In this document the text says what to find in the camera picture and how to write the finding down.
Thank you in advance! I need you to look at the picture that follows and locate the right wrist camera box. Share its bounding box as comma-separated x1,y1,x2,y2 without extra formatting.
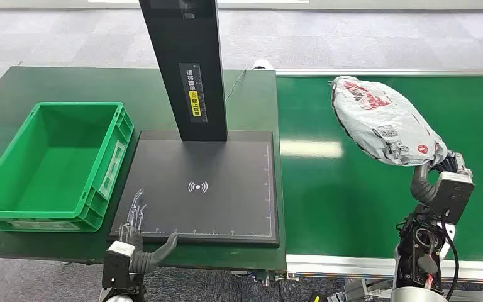
430,171,475,227

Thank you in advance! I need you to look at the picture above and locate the green conveyor belt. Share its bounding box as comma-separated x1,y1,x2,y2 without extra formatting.
275,69,483,284

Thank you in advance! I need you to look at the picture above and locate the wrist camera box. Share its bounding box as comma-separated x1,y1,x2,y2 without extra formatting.
101,240,137,290
430,171,475,227

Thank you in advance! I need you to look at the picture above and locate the green plastic crate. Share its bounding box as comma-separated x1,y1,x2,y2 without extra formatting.
0,101,135,233

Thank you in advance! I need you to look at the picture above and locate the metal connector under table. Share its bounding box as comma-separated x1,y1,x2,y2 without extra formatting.
230,270,301,288

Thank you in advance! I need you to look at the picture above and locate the dark green table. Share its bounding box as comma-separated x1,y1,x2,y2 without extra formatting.
0,66,287,272

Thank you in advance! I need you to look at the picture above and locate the thin black cable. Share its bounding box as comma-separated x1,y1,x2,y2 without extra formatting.
225,69,247,102

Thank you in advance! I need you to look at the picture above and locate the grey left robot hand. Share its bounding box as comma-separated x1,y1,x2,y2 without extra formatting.
118,189,179,274

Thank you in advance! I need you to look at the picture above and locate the grey plastic mailer package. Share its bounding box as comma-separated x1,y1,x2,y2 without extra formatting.
330,75,450,167

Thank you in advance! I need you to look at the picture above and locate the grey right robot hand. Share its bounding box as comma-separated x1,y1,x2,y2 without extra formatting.
410,150,474,206

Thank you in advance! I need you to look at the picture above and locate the black and yellow column label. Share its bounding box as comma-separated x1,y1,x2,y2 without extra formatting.
178,62,209,124

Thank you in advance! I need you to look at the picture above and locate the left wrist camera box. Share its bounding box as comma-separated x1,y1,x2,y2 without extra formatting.
101,240,137,290

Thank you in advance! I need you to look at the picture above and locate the black scanner machine with column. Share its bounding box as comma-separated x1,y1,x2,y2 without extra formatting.
109,0,280,247

